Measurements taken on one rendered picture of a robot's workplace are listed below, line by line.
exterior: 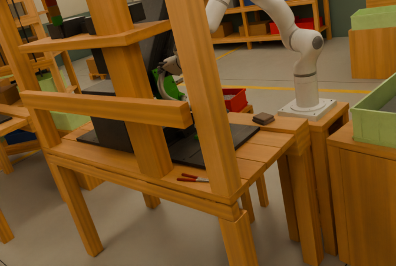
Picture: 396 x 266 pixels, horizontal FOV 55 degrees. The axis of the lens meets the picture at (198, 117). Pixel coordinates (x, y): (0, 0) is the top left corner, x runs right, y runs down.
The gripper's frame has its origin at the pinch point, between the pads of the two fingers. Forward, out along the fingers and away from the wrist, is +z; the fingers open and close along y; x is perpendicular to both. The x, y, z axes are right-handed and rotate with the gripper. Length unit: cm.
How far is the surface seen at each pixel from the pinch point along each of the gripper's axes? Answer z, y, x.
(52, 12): 15, 55, -10
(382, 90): -70, -87, -7
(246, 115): -11, -52, 6
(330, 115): -48, -76, 6
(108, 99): -2.9, 26.5, 28.0
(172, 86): 9.1, -13.4, -0.6
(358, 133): -65, -72, 21
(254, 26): 272, -354, -376
